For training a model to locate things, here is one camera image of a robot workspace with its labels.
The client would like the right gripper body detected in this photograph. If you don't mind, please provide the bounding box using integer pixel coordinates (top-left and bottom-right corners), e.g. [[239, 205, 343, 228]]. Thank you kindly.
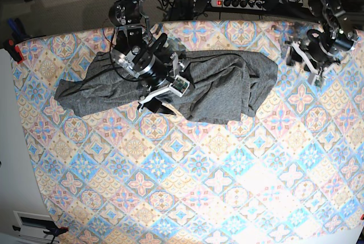
[[138, 52, 191, 115]]

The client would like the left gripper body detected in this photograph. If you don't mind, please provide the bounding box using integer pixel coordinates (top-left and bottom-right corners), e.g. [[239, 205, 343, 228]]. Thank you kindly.
[[284, 38, 340, 86]]

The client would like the grey t-shirt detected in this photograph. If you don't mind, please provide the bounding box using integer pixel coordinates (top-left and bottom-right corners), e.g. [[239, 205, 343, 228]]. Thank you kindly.
[[54, 51, 278, 124]]

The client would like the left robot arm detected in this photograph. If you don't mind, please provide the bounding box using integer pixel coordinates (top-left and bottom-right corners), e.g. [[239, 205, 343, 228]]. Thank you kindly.
[[286, 0, 358, 87]]

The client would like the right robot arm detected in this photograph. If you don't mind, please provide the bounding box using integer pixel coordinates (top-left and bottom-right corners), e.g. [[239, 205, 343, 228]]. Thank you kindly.
[[109, 0, 190, 115]]

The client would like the white power strip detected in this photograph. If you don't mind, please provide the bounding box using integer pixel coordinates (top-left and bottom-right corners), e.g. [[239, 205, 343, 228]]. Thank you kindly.
[[210, 0, 266, 11]]

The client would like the patterned tablecloth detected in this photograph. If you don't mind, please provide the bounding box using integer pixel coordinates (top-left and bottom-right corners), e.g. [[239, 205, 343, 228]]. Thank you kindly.
[[11, 21, 363, 243]]

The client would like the red black clamp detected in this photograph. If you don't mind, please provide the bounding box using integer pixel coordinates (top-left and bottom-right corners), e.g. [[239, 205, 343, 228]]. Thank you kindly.
[[3, 39, 24, 64]]

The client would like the black orange clamp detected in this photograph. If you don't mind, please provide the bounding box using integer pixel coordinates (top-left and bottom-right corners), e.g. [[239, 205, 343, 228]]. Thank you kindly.
[[12, 225, 68, 240]]

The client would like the white vent panel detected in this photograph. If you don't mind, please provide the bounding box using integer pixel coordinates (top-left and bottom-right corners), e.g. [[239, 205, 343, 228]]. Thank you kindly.
[[13, 210, 55, 243]]

